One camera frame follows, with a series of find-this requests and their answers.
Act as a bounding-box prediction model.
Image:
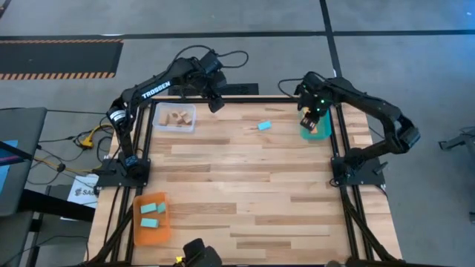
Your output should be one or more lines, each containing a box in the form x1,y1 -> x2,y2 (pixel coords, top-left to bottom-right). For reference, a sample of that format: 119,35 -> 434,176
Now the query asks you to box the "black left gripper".
192,70 -> 229,114

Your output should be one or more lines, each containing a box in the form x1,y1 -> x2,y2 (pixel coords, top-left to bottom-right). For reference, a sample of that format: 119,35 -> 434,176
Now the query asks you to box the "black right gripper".
296,72 -> 333,132

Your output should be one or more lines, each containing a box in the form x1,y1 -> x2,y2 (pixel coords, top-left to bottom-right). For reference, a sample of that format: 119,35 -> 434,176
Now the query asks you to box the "teal plastic bin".
298,107 -> 333,141

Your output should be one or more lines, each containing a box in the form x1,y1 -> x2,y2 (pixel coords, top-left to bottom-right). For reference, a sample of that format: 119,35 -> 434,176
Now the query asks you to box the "clear plastic bin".
152,102 -> 197,134

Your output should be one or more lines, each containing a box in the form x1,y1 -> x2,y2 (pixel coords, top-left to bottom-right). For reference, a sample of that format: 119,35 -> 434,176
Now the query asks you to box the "orange plastic bin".
132,191 -> 172,248

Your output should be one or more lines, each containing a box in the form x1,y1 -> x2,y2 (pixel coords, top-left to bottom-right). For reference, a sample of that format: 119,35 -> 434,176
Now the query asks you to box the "white paper sign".
68,173 -> 100,209

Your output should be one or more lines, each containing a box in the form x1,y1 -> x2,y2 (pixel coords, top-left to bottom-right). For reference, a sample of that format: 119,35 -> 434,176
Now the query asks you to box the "black hazard-striped floor mat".
0,39 -> 125,81

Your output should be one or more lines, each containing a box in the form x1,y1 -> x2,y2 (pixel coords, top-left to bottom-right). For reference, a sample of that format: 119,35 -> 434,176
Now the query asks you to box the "black metal bar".
18,188 -> 96,223

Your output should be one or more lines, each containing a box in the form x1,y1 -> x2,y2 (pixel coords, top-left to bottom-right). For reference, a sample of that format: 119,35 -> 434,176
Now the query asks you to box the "grey side table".
0,107 -> 48,218

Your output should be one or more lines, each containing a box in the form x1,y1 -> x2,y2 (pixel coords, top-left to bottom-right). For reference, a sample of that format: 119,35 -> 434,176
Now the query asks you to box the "blue flat panel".
0,139 -> 19,194

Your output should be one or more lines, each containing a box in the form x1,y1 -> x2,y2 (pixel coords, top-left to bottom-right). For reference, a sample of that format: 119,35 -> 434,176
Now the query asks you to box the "grey seat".
0,210 -> 34,267

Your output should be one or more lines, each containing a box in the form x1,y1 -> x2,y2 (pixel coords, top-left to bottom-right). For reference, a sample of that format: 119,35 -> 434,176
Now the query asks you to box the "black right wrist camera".
315,94 -> 330,112

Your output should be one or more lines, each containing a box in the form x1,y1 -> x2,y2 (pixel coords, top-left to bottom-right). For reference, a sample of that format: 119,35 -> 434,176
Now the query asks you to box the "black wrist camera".
200,50 -> 223,75
315,94 -> 330,112

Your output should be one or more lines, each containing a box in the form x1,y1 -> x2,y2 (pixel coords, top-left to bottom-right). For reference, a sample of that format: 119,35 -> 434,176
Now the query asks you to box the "black aluminium table frame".
79,95 -> 404,267

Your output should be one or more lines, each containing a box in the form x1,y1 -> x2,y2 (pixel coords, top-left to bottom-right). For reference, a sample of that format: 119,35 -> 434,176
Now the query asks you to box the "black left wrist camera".
200,50 -> 223,75

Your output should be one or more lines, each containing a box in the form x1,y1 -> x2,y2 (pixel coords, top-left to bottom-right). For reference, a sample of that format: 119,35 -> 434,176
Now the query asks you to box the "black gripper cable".
277,77 -> 304,99
172,44 -> 250,70

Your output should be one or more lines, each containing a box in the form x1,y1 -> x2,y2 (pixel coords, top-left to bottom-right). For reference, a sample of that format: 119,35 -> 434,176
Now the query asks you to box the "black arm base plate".
331,155 -> 387,186
96,157 -> 151,188

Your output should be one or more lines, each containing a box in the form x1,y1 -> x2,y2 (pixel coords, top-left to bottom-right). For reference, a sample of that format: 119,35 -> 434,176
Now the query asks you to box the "yellow plug cable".
75,123 -> 116,150

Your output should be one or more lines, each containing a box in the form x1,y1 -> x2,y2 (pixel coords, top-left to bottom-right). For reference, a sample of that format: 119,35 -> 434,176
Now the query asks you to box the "thin yellow cable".
33,155 -> 94,175

